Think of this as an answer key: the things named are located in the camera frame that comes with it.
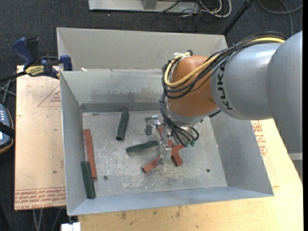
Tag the brown cardboard board red print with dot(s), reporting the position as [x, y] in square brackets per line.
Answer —
[36, 141]

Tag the red-brown flat block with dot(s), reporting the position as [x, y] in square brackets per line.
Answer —
[150, 166]
[90, 153]
[177, 160]

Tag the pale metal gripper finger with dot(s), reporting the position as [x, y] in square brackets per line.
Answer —
[168, 154]
[161, 153]

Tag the grey metal bin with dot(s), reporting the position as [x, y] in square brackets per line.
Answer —
[115, 172]

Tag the dark green flat block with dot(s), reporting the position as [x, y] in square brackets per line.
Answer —
[140, 148]
[122, 125]
[88, 180]

